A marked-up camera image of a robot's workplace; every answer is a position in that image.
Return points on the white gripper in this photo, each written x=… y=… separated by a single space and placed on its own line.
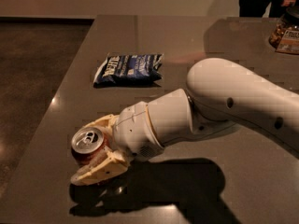
x=135 y=129

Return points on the red coke can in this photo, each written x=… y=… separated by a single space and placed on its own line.
x=86 y=143

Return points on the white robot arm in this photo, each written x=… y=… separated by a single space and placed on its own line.
x=220 y=96

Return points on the blue chip bag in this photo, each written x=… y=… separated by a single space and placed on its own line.
x=128 y=70

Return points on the jar of nuts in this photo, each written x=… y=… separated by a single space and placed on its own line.
x=285 y=37

